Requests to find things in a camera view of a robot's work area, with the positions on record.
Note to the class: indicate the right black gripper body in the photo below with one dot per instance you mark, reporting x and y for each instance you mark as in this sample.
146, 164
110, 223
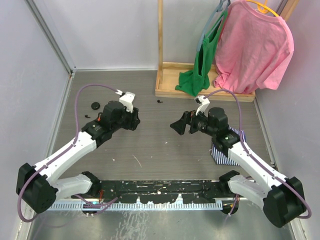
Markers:
198, 122

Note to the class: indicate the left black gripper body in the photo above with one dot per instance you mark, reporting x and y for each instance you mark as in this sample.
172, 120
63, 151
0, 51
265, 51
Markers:
128, 119

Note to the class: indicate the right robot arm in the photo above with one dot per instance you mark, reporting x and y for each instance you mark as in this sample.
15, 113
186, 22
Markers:
280, 198

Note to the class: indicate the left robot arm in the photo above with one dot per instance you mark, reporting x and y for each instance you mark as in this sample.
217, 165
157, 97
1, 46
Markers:
40, 185

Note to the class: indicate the green tank top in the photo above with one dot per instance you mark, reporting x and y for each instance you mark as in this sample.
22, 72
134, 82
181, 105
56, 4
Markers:
195, 80

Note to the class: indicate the wooden clothes rack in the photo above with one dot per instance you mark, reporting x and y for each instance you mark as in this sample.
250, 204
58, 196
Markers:
168, 72

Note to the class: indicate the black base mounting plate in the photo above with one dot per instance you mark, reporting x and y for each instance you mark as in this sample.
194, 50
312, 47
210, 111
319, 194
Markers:
161, 191

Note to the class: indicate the pink t-shirt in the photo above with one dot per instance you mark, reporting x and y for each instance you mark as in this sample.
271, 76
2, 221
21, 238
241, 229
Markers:
254, 50

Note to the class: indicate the yellow hanger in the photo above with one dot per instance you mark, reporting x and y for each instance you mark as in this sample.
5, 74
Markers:
263, 8

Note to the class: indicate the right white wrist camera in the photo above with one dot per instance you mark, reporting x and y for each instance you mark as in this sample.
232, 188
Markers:
203, 102

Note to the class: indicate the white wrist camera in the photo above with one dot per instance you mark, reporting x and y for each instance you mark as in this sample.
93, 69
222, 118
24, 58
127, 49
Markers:
126, 98
203, 102

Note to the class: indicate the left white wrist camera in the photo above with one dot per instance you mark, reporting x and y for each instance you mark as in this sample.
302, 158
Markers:
126, 98

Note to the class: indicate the white cable duct strip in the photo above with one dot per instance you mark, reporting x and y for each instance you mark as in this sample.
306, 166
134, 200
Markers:
78, 205

